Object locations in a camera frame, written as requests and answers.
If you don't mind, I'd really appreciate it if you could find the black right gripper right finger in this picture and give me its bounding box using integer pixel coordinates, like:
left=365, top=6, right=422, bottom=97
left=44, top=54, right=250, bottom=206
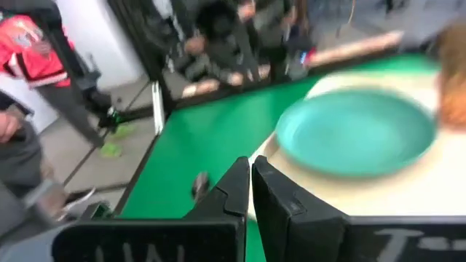
left=251, top=155, right=466, bottom=262

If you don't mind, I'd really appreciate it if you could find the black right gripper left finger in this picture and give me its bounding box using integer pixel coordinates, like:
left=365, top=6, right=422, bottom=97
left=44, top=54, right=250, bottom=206
left=52, top=156, right=250, bottom=262

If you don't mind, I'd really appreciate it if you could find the dark metal spoon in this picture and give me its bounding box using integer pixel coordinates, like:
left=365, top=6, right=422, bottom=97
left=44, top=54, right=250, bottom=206
left=191, top=171, right=211, bottom=203

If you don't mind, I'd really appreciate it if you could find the teal round plate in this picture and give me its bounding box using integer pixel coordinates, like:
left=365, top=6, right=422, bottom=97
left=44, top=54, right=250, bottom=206
left=275, top=87, right=438, bottom=179

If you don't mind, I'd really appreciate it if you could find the beige plastic tray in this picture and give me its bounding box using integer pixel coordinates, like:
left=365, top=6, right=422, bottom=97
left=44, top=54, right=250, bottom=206
left=247, top=71, right=466, bottom=221

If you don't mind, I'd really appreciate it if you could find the green table mat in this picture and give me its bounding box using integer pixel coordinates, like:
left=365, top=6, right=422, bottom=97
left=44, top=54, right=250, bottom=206
left=118, top=53, right=442, bottom=262

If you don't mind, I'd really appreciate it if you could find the white sneaker foot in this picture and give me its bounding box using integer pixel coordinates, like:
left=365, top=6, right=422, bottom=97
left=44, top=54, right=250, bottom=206
left=0, top=90, right=98, bottom=241

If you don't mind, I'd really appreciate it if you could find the person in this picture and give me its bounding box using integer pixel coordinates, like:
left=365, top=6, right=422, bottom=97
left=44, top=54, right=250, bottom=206
left=0, top=10, right=123, bottom=148

